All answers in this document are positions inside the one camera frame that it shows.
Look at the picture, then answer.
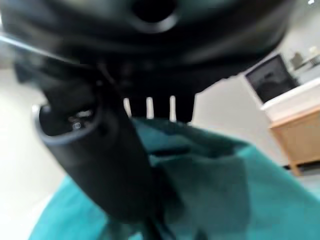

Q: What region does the black framed screen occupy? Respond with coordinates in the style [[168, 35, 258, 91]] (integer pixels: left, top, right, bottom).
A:
[[244, 53, 300, 105]]

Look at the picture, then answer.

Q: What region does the light wooden cabinet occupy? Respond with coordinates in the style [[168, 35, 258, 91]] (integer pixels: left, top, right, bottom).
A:
[[259, 79, 320, 177]]

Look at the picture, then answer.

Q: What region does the teal cloth garment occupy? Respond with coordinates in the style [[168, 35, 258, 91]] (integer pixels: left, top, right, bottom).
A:
[[26, 116, 320, 240]]

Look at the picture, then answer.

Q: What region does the grey chair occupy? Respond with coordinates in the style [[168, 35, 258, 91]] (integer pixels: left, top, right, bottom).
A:
[[289, 51, 306, 69]]

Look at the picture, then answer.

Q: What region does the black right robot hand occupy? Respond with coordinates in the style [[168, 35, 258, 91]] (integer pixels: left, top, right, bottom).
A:
[[0, 0, 297, 240]]

